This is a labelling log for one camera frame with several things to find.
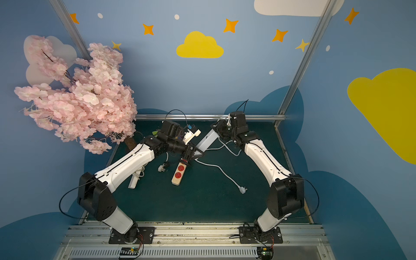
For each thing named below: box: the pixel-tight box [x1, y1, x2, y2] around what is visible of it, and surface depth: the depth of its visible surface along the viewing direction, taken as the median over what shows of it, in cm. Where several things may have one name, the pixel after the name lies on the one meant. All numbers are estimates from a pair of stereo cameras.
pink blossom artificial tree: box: [14, 35, 138, 155], surface depth 60 cm
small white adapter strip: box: [196, 128, 220, 153], surface depth 79 cm
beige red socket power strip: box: [171, 161, 187, 186], surface depth 93 cm
